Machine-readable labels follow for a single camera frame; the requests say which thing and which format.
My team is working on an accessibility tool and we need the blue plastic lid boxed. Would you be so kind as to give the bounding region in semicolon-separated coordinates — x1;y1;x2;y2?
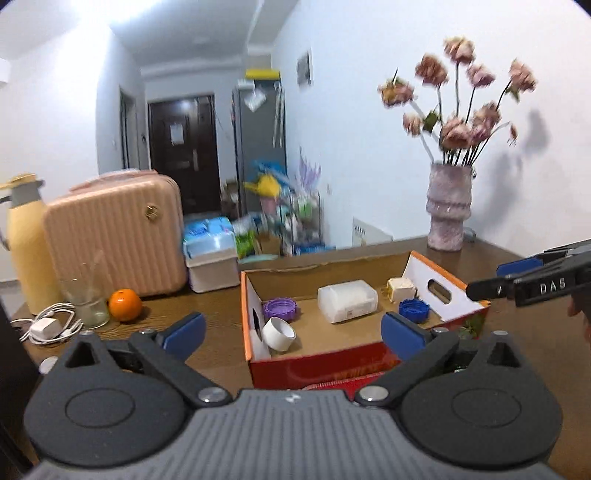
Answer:
399;298;431;324

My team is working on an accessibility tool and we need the beige plug adapter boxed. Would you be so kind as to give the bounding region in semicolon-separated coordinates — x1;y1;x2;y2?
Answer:
382;277;417;303

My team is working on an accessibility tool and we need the white tape roll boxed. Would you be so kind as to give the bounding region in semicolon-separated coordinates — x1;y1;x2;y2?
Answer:
262;317;297;352

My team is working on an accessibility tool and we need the purple plastic lid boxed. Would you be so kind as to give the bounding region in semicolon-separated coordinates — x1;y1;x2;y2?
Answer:
263;297;298;322

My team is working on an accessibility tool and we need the person's right hand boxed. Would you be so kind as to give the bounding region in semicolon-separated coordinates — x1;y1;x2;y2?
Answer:
567;296;591;344

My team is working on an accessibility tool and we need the orange fruit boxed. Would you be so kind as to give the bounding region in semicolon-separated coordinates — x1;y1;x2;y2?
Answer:
108;289;143;323

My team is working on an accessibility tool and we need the red white lint brush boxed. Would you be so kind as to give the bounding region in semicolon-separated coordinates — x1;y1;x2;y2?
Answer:
304;372;383;400

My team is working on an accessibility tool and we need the pink textured vase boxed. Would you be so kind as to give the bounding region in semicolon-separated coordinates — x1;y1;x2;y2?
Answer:
426;163;472;252

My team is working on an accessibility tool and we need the white rectangular box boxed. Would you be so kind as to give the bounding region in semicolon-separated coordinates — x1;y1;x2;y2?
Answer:
317;280;379;324

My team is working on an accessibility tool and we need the white storage bin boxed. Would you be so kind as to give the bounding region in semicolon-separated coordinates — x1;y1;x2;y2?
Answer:
185;249;240;294

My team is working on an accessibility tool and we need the clear glass cup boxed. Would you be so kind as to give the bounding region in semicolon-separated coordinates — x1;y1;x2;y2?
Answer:
59;250;112;330

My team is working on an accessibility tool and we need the red cardboard box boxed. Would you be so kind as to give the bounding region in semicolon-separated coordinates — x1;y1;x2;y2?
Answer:
240;251;490;390

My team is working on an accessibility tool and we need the blue tissue pack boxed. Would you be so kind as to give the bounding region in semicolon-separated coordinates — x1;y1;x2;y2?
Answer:
182;217;236;259

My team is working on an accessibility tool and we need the pink ribbed suitcase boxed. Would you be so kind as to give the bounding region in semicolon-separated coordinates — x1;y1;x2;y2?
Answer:
43;170;187;297

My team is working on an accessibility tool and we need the dried pink rose bouquet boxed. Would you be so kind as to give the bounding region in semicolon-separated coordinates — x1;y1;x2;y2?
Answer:
377;36;538;170

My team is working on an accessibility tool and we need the yellow thermos jug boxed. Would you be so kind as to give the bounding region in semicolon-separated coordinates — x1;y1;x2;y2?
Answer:
1;173;61;314

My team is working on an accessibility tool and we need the yellow watering can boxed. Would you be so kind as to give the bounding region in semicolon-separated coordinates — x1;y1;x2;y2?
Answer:
242;174;281;198

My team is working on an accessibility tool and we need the dark entrance door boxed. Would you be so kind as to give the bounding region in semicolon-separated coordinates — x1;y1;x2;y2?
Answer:
147;94;221;215

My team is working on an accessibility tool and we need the grey refrigerator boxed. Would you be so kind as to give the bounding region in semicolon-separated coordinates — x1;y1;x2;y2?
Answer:
231;79;287;215

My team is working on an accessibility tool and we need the yellow box on refrigerator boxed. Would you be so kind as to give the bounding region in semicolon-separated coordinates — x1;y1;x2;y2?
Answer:
245;68;280;81

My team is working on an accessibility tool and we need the white charger with cable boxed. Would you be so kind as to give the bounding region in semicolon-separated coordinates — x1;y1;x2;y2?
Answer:
10;303;83;346

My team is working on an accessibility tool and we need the small wire shelf rack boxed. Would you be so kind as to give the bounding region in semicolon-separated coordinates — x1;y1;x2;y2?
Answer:
232;193;335;258

